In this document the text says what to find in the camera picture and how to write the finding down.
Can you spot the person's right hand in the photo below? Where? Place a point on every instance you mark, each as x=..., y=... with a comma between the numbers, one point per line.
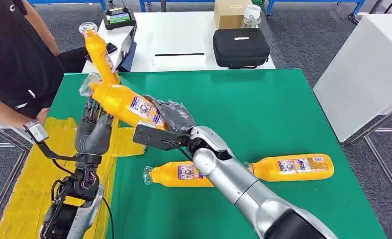
x=43, y=116

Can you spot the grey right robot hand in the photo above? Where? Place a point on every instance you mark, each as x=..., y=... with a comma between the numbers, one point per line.
x=178, y=115

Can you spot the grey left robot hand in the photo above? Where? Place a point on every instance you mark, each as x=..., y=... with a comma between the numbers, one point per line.
x=92, y=135

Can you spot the orange drink bottle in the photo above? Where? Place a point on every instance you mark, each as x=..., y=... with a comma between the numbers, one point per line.
x=98, y=52
x=168, y=175
x=275, y=168
x=117, y=99

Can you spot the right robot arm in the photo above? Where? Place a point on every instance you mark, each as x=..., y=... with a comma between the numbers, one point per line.
x=242, y=184

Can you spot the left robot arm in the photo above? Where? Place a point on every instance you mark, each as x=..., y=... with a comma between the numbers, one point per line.
x=79, y=188

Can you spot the person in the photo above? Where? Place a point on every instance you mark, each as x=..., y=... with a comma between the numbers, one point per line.
x=14, y=59

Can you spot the green table mat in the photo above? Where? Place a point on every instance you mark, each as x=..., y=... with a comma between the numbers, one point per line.
x=248, y=109

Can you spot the yellow plastic sheet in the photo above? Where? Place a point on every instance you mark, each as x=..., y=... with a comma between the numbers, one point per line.
x=28, y=198

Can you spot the black smartphone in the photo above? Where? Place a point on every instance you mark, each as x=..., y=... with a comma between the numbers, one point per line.
x=112, y=47

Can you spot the black zipped carry case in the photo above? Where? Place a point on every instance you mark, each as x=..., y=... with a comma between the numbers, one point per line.
x=240, y=47

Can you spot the black remote controller with screen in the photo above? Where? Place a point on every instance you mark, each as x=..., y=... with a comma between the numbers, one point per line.
x=118, y=18

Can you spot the brown cardboard box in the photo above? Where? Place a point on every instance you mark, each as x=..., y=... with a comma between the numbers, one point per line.
x=229, y=13

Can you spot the clear plastic jar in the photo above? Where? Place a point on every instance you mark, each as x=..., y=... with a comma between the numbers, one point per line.
x=251, y=16

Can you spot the white side table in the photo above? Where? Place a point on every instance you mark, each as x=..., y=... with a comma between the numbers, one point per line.
x=364, y=76

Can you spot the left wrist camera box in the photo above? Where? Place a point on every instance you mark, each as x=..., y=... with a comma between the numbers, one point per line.
x=35, y=131

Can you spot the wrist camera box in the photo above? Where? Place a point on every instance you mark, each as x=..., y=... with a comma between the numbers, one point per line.
x=35, y=131
x=153, y=137

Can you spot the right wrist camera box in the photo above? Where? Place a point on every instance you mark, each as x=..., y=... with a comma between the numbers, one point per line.
x=153, y=137

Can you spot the blue metal frame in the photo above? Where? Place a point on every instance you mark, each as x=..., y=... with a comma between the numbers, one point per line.
x=67, y=1
x=314, y=1
x=182, y=1

